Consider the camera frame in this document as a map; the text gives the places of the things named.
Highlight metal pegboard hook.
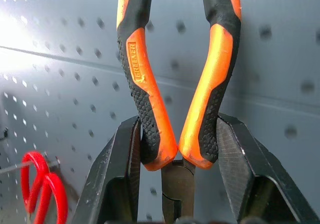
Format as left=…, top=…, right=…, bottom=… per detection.
left=0, top=159, right=61, bottom=176

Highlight orange and black pliers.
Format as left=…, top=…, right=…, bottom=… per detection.
left=115, top=0, right=243, bottom=224

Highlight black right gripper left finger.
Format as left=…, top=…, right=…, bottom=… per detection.
left=71, top=115, right=142, bottom=224

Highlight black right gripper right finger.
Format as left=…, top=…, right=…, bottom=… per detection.
left=216, top=112, right=320, bottom=224

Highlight red-handled scissors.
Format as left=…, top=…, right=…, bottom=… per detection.
left=20, top=151, right=69, bottom=224

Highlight grey pegboard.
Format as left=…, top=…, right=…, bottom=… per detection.
left=0, top=0, right=320, bottom=224

